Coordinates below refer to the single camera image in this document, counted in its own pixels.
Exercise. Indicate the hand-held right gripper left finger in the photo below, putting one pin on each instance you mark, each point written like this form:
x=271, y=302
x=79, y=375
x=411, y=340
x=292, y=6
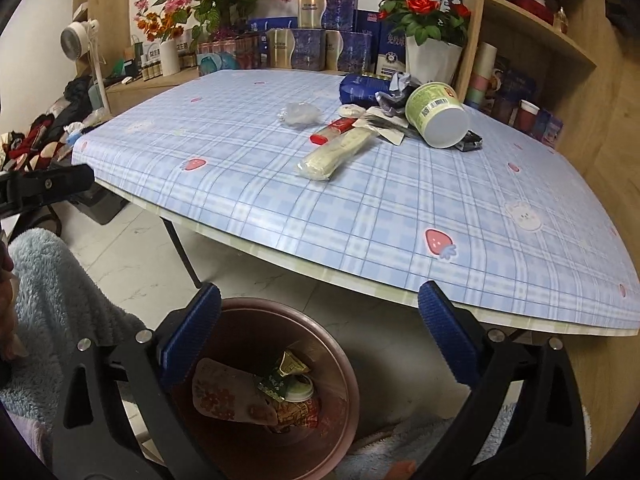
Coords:
x=192, y=327

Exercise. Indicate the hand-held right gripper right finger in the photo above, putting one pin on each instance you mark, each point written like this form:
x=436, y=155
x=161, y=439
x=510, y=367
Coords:
x=445, y=327

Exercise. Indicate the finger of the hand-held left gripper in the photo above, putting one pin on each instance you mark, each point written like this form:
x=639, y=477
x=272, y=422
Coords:
x=65, y=181

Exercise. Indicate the pink floral packet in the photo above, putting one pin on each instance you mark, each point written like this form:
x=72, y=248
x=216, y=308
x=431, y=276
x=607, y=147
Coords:
x=225, y=392

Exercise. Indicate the green gold sachet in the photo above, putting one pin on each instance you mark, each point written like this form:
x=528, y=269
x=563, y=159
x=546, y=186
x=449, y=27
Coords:
x=277, y=380

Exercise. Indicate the brown trash bin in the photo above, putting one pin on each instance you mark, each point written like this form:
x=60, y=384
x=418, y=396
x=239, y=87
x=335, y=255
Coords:
x=225, y=440

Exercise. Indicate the round white green lid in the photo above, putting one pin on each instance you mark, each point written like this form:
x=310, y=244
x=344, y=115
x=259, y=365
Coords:
x=300, y=390

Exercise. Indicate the small black packet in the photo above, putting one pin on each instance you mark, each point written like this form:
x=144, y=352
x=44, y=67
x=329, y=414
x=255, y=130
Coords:
x=469, y=142

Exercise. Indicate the long cream plastic wrapper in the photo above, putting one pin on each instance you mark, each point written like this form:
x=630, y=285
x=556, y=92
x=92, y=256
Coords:
x=335, y=155

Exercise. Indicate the green white noodle cup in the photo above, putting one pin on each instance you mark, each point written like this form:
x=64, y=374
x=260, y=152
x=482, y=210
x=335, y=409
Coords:
x=440, y=115

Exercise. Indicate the red stick packet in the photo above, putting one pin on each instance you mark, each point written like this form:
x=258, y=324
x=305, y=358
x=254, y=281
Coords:
x=332, y=130

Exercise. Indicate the small round white pack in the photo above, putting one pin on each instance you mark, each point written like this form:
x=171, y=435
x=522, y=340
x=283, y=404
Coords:
x=352, y=111

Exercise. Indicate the silver black foil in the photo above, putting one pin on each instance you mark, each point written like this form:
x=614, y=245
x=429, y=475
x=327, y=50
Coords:
x=397, y=95

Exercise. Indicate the clear plastic wrap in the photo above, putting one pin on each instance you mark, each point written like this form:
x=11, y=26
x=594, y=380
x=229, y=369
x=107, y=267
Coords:
x=300, y=114

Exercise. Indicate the blue snack packet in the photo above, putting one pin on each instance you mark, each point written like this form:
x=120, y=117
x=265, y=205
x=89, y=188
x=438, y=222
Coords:
x=360, y=91

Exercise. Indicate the person's left forearm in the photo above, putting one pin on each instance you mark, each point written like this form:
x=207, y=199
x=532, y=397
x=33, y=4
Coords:
x=60, y=300

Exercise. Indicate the person's left hand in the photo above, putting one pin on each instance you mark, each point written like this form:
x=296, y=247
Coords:
x=6, y=310

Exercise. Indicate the pile of clothes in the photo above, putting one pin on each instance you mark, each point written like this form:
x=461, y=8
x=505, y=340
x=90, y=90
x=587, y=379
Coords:
x=50, y=125

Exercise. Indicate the black table leg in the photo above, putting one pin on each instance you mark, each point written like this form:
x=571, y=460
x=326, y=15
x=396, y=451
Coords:
x=182, y=255

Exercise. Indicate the light blue fleece clothing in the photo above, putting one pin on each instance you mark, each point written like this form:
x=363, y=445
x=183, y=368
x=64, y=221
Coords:
x=430, y=440

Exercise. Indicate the low wooden cabinet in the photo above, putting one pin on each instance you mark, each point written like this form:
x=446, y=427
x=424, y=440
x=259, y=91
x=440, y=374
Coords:
x=150, y=90

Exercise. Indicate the row of small bottles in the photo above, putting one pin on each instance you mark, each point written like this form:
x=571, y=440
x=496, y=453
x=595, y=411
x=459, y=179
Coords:
x=152, y=70

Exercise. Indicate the white standing fan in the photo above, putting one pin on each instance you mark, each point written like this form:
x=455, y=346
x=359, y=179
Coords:
x=77, y=40

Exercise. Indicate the white ribbed vase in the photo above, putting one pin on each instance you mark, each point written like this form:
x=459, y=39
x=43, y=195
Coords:
x=170, y=57

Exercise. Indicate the narrow wooden shelf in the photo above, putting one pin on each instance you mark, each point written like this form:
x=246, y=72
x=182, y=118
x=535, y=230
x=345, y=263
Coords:
x=105, y=5

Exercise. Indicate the orange artificial flowers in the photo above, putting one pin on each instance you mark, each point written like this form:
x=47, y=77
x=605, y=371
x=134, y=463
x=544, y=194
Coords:
x=160, y=25

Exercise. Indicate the decorated tin box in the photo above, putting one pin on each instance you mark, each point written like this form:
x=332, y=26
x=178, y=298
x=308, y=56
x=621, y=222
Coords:
x=225, y=57

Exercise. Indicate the small purple blue box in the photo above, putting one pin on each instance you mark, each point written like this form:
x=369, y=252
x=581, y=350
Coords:
x=550, y=130

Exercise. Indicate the dark glass cup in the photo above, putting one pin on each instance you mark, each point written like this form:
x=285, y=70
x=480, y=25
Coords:
x=504, y=110

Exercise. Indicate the red paper cup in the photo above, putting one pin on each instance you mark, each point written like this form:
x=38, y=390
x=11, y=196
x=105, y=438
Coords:
x=527, y=117

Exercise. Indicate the stack of pastel cups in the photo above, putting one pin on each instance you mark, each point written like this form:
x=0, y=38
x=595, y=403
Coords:
x=482, y=80

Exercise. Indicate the blue cartoon gift bag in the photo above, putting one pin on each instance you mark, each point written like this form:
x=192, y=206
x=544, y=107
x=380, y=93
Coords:
x=520, y=82

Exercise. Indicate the flat blue box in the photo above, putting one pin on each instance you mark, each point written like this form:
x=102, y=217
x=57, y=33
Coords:
x=270, y=25

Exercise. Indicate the blue gold gift box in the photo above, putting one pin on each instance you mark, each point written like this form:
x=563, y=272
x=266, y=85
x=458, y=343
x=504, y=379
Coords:
x=330, y=10
x=295, y=50
x=350, y=52

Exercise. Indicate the blue white carton box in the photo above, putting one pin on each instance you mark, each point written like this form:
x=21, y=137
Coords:
x=390, y=60

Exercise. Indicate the red roses in white pot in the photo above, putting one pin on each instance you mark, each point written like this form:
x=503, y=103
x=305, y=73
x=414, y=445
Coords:
x=430, y=45

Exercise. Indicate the wooden shelf unit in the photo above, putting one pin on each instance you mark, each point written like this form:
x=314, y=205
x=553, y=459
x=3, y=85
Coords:
x=540, y=45

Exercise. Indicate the dark blue box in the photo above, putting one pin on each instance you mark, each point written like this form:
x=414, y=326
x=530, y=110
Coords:
x=367, y=22

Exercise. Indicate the glass perfume bottle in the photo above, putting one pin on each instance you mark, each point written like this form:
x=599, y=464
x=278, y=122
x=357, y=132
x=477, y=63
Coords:
x=561, y=22

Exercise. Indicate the red basket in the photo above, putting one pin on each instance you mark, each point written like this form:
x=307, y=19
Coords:
x=532, y=2

